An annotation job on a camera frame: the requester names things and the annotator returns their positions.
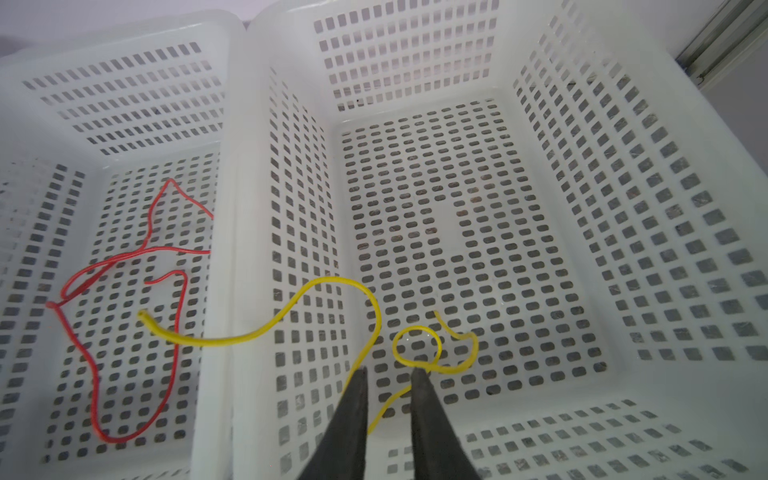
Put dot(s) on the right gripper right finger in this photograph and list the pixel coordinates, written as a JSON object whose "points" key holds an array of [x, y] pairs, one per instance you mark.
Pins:
{"points": [[437, 452]]}

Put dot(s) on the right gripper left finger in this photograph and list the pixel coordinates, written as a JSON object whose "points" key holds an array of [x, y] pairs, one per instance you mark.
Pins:
{"points": [[342, 449]]}

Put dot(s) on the right white plastic basket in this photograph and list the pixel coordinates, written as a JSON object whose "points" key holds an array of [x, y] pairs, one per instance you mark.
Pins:
{"points": [[533, 182]]}

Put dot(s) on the white plastic basket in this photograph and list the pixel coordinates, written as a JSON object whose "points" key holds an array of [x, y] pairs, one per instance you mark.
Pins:
{"points": [[110, 148], [533, 182]]}

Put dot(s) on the middle white plastic basket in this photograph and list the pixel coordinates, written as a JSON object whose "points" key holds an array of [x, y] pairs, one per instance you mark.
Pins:
{"points": [[110, 148]]}

